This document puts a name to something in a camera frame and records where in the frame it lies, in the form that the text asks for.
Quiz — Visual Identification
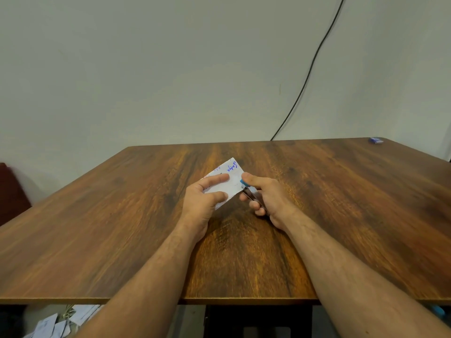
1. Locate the person's right hand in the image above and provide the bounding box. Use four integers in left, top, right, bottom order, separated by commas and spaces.
239, 172, 300, 232

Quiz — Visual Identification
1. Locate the person's left hand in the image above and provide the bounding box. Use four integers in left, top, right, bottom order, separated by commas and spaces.
178, 173, 230, 243

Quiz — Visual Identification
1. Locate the blue stapler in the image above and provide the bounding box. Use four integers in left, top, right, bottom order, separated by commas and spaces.
240, 179, 265, 212

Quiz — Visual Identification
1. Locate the white paper with writing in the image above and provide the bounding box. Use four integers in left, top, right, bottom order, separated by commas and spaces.
201, 157, 247, 210

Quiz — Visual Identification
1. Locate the person's right forearm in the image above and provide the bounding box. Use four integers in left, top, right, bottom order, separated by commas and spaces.
278, 207, 451, 338

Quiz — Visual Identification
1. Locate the person's left forearm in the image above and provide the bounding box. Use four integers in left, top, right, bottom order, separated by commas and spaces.
72, 213, 212, 338

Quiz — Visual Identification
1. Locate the pile of white papers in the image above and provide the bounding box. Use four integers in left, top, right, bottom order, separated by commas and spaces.
23, 305, 104, 338

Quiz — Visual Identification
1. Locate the dark red chair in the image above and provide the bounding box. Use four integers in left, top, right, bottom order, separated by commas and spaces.
0, 162, 32, 227

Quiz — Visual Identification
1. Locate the black cable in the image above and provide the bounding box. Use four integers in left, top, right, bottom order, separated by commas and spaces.
270, 0, 347, 141

